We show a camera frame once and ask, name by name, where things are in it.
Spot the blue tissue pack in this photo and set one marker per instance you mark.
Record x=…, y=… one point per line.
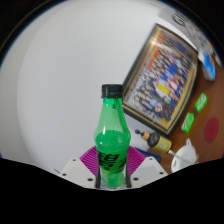
x=208, y=66

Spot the white patterned cup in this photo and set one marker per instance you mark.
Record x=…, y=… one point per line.
x=185, y=158

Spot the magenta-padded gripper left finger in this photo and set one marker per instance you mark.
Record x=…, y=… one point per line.
x=77, y=170

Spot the green plastic drink bottle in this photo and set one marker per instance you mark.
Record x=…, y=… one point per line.
x=112, y=146

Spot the yellow-labelled dark pump bottle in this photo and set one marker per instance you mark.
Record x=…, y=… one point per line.
x=160, y=142

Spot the framed group photo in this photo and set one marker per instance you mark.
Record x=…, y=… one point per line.
x=163, y=80

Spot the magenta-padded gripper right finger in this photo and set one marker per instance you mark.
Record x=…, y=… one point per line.
x=147, y=170

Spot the flat round red coaster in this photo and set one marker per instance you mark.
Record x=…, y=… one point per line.
x=212, y=129

